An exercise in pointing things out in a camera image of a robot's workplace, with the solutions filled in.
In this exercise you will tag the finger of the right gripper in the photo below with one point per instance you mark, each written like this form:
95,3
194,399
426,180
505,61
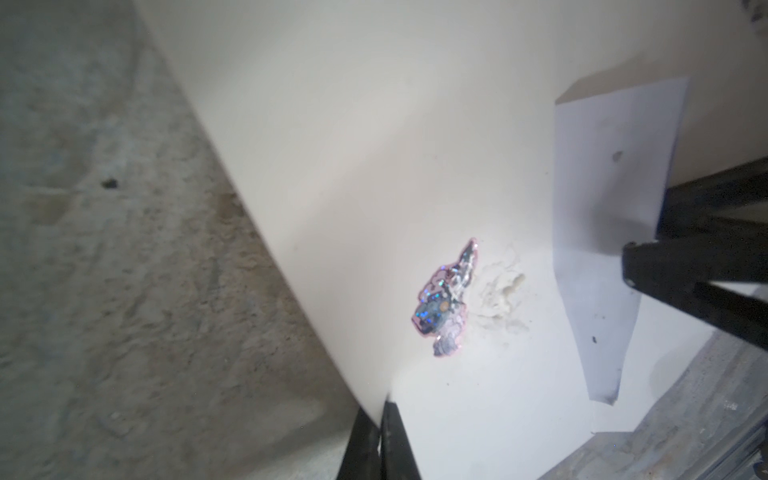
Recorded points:
683,273
693,208

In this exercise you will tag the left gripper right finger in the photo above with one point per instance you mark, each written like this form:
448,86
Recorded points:
397,458

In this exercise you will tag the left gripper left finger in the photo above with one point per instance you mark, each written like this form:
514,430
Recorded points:
361,460

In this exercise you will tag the cream white envelope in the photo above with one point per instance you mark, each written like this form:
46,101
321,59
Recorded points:
371,140

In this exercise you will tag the holographic sticker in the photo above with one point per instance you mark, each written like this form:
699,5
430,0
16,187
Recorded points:
441,312

